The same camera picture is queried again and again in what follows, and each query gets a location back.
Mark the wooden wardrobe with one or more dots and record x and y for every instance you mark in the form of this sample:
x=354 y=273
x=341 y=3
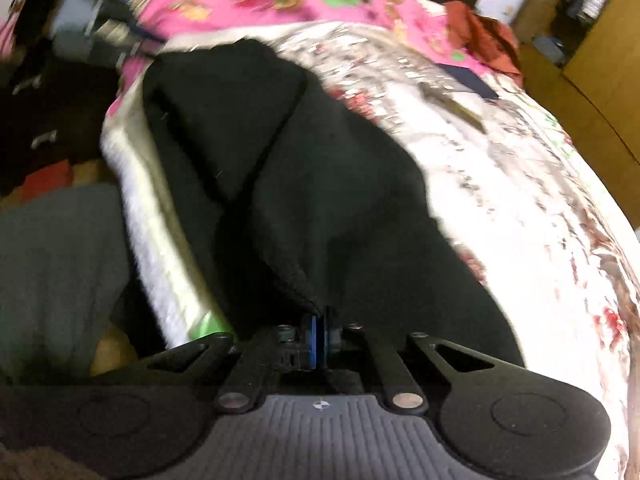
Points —
x=595 y=95

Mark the grey green garment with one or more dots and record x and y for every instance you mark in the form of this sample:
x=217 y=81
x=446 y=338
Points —
x=64 y=266

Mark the dark blue flat case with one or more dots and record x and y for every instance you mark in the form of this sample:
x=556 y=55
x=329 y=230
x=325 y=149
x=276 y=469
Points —
x=470 y=80

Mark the rust red garment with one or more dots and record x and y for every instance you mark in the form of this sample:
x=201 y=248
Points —
x=488 y=40

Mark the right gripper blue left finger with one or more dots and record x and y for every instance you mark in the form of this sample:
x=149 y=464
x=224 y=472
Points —
x=297 y=347

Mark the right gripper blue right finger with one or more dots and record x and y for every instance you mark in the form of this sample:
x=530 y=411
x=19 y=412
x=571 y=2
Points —
x=332 y=332

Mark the floral satin bedspread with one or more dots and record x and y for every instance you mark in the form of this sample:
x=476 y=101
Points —
x=529 y=216

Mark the pink floral blanket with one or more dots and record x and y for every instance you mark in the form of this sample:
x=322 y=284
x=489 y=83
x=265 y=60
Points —
x=418 y=24

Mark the black pants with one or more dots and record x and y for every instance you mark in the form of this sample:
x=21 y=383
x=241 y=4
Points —
x=295 y=206

